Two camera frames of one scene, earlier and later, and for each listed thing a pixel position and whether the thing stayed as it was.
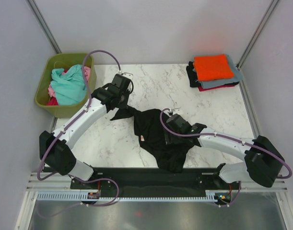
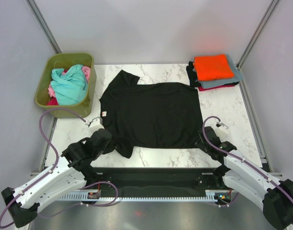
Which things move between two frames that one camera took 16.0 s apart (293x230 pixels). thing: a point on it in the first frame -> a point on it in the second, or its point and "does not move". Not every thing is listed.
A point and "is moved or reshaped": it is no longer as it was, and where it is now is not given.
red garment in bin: x=52 y=101 does not move
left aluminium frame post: x=39 y=18 does not move
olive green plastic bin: x=63 y=61 does not move
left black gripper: x=125 y=104 -> x=111 y=146
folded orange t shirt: x=212 y=67 does not move
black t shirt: x=170 y=152 is moved or reshaped
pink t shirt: x=87 y=74 does not move
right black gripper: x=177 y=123 -> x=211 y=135
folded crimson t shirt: x=201 y=89 does not move
